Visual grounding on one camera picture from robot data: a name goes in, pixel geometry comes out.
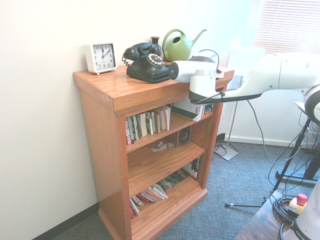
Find green plastic watering can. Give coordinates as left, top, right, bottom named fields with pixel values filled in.
left=162, top=28, right=208, bottom=63

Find yellow red emergency stop button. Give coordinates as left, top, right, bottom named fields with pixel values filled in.
left=288, top=193, right=309, bottom=216

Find black telephone handset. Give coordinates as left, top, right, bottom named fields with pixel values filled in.
left=122, top=42, right=162, bottom=61

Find dark spine book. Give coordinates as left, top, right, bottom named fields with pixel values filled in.
left=134, top=114, right=142, bottom=140
left=129, top=115, right=137, bottom=143

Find white book black animal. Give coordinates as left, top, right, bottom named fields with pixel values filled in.
left=179, top=156, right=202, bottom=182

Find white square analog clock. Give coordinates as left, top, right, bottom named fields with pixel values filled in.
left=85, top=41, right=119, bottom=76

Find black rotary telephone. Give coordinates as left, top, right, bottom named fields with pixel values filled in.
left=121, top=53, right=171, bottom=85

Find large book with barcode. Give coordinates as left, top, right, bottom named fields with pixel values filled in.
left=170, top=98, right=207, bottom=123

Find small wooden speaker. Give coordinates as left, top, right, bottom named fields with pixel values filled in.
left=178, top=125, right=193, bottom=148

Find black glossy vase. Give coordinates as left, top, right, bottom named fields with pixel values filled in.
left=150, top=35, right=162, bottom=55

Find loose paper cards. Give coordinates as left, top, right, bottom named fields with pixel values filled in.
left=150, top=140, right=174, bottom=153

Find window blinds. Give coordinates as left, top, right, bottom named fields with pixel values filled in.
left=252, top=0, right=320, bottom=55

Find dark wooden table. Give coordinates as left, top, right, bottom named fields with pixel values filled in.
left=233, top=190, right=320, bottom=240

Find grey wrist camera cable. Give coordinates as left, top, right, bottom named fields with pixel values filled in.
left=198, top=48, right=222, bottom=74

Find white paperback book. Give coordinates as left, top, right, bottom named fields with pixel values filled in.
left=139, top=112, right=149, bottom=138
left=150, top=111, right=158, bottom=135
left=147, top=187, right=166, bottom=201

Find white stand metal base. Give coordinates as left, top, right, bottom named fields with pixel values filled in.
left=213, top=46, right=267, bottom=162

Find green cover book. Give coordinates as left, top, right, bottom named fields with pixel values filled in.
left=145, top=116, right=154, bottom=136

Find camouflage cover book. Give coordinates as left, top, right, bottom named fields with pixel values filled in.
left=155, top=170, right=190, bottom=193

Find black floor cables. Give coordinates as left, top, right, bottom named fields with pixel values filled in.
left=213, top=133, right=234, bottom=154

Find white brown cover book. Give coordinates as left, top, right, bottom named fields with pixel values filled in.
left=129, top=198, right=140, bottom=220

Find black rotary telephone base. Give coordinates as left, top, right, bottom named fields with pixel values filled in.
left=125, top=52, right=174, bottom=85

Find black desk foot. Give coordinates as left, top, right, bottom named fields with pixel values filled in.
left=303, top=149, right=320, bottom=181

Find thick paperback orange edge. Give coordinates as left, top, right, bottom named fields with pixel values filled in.
left=159, top=105, right=173, bottom=132

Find wooden bookshelf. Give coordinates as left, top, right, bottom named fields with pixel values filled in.
left=72, top=65, right=236, bottom=240

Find black camera tripod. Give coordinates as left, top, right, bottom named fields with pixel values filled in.
left=224, top=196, right=267, bottom=209
left=269, top=116, right=320, bottom=194

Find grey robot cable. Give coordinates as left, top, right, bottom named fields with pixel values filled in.
left=191, top=90, right=286, bottom=165

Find black coiled cable bundle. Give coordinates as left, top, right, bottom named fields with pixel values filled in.
left=271, top=194, right=301, bottom=226

